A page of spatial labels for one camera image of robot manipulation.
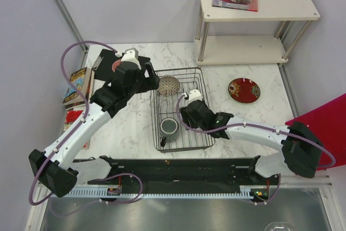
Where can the grey ceramic mug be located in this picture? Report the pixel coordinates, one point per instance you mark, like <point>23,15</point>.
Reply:
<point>168,131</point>

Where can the red floral plate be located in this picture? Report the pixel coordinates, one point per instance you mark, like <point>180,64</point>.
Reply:
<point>244,90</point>

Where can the patterned beige bowl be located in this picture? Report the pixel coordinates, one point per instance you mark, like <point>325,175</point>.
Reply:
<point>168,85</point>

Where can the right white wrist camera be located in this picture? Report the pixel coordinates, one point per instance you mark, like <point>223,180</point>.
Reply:
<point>192,95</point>

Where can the pink plastic cup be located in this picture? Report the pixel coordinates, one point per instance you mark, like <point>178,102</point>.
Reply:
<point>115,65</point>

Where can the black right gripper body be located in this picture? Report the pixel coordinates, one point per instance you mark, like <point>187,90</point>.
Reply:
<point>189,122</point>

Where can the colourful paperback book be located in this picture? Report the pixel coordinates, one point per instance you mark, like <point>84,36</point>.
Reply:
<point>80,79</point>

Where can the red cover book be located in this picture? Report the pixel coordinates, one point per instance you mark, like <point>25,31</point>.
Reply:
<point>71,116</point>

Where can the white two-tier shelf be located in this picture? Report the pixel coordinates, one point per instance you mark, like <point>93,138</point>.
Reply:
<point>229,36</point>

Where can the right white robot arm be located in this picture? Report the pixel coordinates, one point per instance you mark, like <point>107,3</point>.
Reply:
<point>297,149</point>

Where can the red folder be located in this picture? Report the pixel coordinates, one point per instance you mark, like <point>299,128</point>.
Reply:
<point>328,124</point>

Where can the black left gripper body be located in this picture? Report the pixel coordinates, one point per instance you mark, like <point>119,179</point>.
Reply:
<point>139,86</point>

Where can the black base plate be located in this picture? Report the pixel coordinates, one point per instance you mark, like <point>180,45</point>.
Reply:
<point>184,176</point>

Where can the black clipboard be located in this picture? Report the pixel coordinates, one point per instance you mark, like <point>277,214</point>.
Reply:
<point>103,63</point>

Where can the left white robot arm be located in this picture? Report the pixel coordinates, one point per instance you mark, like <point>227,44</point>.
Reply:
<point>52,167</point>

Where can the white cable duct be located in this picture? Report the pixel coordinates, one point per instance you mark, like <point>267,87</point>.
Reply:
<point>106,193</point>

